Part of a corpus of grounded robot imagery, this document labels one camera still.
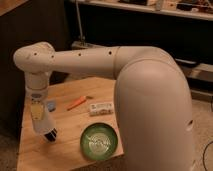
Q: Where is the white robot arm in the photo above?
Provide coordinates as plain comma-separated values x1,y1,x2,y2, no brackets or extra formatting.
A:
13,42,195,171

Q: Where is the black whiteboard eraser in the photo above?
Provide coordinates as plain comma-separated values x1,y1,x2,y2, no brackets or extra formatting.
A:
45,130,57,142

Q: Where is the blue sponge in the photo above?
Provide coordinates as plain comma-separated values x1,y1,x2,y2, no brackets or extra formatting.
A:
46,101,56,112

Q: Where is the wooden table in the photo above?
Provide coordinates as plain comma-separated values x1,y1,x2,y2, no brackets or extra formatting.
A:
17,78,125,171

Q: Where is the white rectangular box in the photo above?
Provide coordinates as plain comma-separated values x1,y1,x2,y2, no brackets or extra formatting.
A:
89,102,114,116

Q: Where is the green bowl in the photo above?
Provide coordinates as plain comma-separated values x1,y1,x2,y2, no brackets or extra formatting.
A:
80,123,118,161

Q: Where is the metal pole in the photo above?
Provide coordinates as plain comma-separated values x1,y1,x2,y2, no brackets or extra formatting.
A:
75,0,85,45

